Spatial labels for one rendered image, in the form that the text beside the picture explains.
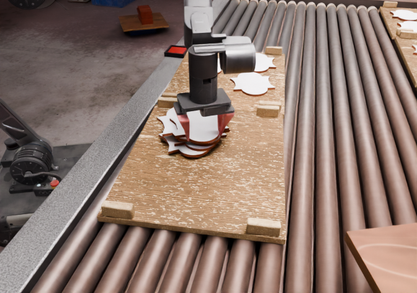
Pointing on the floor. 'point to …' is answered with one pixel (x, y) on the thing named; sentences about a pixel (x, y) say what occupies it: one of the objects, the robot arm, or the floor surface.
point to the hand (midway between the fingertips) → (203, 133)
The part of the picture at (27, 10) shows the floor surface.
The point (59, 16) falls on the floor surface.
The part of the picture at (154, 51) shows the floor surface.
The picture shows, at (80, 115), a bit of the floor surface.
